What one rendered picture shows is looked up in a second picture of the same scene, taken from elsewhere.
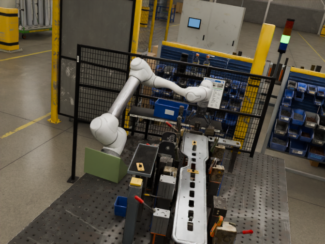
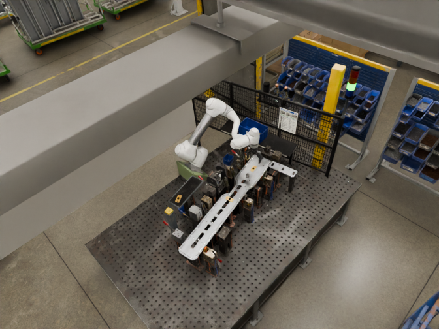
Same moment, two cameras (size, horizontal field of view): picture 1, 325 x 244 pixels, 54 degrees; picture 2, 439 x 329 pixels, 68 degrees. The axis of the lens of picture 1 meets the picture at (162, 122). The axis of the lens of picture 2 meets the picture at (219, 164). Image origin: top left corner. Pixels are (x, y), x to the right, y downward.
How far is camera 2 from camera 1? 196 cm
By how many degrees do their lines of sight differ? 37
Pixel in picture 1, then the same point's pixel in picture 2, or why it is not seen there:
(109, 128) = (186, 153)
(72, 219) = (155, 211)
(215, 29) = not seen: outside the picture
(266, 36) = (333, 79)
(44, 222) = (140, 210)
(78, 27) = not seen: hidden behind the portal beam
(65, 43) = not seen: hidden behind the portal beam
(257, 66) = (327, 104)
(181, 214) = (195, 234)
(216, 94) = (291, 122)
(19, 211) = (159, 179)
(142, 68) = (213, 108)
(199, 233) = (196, 250)
